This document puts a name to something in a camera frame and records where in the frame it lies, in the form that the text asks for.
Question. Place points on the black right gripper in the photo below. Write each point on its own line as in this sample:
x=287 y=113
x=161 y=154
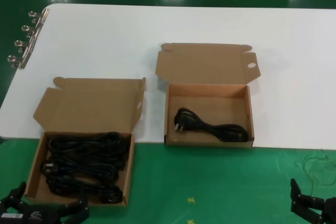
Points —
x=330 y=211

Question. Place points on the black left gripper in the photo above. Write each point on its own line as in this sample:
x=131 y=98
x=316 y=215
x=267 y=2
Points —
x=31 y=214

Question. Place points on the cardboard box with round lid hole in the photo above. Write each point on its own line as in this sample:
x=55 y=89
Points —
x=92 y=103

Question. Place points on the cardboard box with oval lid hole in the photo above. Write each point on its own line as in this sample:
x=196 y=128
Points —
x=204 y=61

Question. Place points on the green work tablecloth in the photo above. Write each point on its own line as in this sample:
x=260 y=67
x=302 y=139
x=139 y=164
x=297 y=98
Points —
x=210 y=176

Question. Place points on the silver metal binder clip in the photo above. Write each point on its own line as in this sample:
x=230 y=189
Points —
x=42 y=16
x=22 y=61
x=29 y=45
x=35 y=30

